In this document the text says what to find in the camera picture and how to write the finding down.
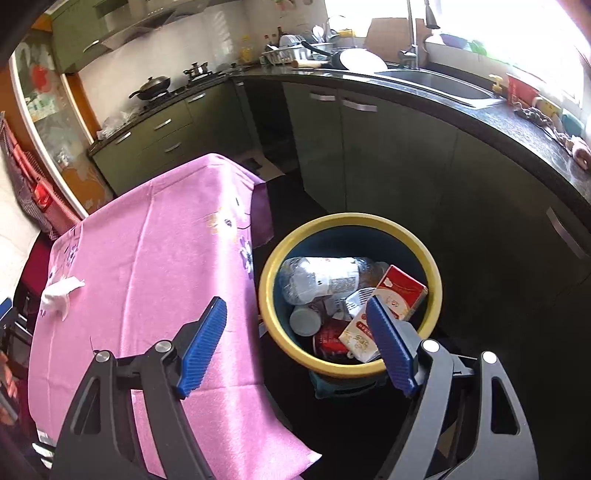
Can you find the steel faucet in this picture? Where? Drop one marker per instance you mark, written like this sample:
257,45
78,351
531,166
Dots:
413,37

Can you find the red and white carton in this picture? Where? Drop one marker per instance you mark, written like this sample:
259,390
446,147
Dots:
401,288

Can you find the yellow rimmed blue waste bin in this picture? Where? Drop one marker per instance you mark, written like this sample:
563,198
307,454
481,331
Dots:
351,219

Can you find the crumpled white tissue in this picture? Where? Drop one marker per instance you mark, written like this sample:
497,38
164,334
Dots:
57,293

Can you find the cardboard box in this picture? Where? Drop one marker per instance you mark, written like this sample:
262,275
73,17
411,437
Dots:
392,32

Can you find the silver foil wrapper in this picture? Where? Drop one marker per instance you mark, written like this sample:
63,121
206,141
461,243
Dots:
358,300

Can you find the sauce bottles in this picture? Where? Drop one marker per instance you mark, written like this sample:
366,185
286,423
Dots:
273,38

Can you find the clear plastic bag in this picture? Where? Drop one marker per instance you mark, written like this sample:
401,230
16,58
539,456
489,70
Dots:
114,127

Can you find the green wall cabinet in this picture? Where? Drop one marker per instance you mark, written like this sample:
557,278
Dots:
78,32

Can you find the black pan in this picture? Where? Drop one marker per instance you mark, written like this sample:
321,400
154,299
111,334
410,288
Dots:
334,57

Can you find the red container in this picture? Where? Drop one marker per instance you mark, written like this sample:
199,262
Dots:
521,87

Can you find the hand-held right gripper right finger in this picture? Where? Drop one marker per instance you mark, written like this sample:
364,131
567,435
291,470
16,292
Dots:
390,346

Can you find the pale plastic cup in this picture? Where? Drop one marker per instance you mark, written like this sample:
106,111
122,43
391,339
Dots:
304,321

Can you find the pink tablecloth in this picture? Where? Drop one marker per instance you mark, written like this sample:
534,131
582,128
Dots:
138,254

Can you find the dark wooden chair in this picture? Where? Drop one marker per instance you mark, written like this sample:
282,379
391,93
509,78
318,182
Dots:
32,277

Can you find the green base cabinets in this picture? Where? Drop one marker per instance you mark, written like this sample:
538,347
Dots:
392,161

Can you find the wooden rolling pin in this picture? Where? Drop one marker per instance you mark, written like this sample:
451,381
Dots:
307,64

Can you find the glass door with orange frame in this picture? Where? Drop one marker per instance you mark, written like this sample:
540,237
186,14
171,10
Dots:
51,120

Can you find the purple bowl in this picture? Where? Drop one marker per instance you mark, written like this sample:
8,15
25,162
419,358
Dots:
453,40

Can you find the dark kitchen countertop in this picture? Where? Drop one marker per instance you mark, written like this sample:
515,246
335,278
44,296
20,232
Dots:
508,124

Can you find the gas stove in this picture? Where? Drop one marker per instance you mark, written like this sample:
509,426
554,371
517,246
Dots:
184,90

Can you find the clear plastic bottle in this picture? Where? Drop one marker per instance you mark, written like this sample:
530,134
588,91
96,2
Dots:
323,277

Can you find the yellow bottle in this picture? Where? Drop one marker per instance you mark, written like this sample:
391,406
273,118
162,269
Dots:
246,55

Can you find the steel pot with lid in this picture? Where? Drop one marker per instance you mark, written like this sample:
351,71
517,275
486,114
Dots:
198,71

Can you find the black wok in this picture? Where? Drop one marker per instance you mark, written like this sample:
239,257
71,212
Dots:
150,86

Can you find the dish rack with dishes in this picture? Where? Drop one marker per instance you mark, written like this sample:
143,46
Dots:
291,48

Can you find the steel sink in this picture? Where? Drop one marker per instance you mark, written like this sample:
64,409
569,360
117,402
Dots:
438,85

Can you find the red drink can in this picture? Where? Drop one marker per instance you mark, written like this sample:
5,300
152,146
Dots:
328,344

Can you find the range hood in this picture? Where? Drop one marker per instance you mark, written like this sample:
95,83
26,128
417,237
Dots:
152,27

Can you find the yellow box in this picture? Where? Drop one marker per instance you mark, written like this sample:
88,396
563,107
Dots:
547,107

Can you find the cream carton with red print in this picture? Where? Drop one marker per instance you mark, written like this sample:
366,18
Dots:
358,339

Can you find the red plaid cloth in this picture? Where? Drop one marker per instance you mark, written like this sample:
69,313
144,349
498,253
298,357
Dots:
37,184

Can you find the white plate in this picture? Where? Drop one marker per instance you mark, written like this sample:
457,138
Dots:
362,60

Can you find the pink sweet potato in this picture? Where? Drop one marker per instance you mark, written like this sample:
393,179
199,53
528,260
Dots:
579,154

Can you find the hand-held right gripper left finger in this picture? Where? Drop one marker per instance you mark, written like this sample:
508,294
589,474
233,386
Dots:
203,346

